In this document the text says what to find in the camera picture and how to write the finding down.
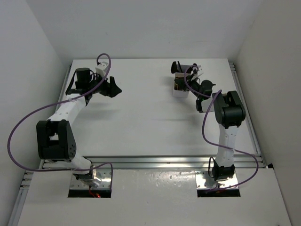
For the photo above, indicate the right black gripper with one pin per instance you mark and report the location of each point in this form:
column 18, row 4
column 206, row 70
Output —
column 192, row 80

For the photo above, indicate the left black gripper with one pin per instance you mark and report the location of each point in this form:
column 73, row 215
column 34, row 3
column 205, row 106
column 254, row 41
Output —
column 110, row 89

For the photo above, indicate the black gold lipstick case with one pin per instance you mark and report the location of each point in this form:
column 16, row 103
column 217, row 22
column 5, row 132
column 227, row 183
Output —
column 179, row 83

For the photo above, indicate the black fan makeup brush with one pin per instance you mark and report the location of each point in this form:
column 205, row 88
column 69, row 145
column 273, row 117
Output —
column 174, row 68

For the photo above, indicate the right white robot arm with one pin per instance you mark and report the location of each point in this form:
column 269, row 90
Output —
column 229, row 113

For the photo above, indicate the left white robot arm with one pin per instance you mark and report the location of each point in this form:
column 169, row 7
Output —
column 56, row 142

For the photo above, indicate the white compartment organizer box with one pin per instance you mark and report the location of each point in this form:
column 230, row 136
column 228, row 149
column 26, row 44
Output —
column 180, row 94

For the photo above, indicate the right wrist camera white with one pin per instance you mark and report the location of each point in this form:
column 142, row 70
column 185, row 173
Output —
column 198, row 71

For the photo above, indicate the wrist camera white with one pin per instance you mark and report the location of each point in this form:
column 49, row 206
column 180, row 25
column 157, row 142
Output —
column 101, row 69
column 198, row 71

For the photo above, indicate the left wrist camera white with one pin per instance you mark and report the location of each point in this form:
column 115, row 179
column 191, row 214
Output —
column 101, row 69

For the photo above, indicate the aluminium table frame rail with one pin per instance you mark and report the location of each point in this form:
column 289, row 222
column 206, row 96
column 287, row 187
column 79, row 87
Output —
column 173, row 162

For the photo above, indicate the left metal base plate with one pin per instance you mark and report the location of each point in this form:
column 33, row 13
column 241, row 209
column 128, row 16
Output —
column 99, row 179

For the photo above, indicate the metal base plate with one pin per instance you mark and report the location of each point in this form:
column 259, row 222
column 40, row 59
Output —
column 99, row 179
column 205, row 182

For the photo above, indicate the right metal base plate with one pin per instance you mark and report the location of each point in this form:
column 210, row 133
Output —
column 205, row 182

